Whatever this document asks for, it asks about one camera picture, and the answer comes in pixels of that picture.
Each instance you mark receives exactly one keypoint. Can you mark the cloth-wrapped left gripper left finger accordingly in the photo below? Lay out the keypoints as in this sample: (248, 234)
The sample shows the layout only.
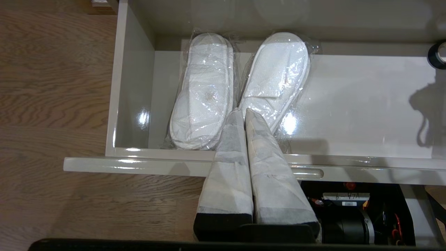
(226, 181)

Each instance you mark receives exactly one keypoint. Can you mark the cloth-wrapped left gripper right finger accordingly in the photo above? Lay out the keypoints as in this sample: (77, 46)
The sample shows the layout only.
(275, 184)

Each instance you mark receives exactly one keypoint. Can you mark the glossy white drawer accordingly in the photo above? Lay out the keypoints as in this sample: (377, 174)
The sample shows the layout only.
(348, 104)

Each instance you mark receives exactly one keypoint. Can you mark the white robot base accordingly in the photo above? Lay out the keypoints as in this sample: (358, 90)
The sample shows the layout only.
(418, 209)

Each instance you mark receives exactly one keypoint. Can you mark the red emergency stop button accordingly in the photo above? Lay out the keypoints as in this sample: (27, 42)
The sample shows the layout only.
(350, 185)

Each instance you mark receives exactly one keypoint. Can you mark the black cylindrical motor housing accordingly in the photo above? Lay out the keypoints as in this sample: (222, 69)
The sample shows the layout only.
(345, 226)

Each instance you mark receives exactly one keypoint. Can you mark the white slipper in plastic wrap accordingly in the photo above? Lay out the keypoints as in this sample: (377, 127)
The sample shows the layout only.
(275, 76)
(205, 97)

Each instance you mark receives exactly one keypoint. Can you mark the black tape roll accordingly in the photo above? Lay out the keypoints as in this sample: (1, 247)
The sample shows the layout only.
(432, 55)

